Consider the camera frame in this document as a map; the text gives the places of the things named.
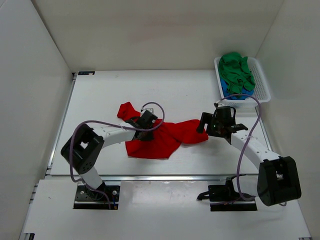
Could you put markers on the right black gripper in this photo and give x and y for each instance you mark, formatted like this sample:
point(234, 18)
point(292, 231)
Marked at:
point(205, 119)

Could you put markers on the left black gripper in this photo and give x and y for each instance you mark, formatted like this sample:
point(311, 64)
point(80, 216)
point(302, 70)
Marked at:
point(147, 137)

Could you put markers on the red t shirt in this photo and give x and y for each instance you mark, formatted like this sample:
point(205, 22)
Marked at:
point(166, 139)

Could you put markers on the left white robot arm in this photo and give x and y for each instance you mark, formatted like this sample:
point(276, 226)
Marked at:
point(82, 151)

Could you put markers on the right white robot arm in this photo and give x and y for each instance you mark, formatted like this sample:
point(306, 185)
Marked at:
point(277, 180)

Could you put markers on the blue t shirt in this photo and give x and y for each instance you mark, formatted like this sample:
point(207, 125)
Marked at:
point(241, 95)

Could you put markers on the green t shirt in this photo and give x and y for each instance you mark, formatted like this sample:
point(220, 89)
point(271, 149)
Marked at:
point(233, 68)

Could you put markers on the white plastic basket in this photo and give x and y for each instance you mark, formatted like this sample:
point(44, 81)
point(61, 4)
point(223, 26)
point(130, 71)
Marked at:
point(261, 91)

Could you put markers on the dark label sticker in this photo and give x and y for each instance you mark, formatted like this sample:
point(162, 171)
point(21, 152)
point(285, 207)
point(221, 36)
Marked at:
point(86, 73)

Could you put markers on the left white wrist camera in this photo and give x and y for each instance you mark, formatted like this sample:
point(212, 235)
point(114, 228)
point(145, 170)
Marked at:
point(150, 109)

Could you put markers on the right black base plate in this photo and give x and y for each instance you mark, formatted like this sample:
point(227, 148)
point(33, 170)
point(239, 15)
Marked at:
point(224, 198)

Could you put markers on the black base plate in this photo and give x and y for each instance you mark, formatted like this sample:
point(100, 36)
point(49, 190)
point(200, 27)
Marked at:
point(224, 198)
point(86, 199)

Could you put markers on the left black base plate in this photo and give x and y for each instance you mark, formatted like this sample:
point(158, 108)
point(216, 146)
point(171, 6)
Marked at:
point(86, 199)

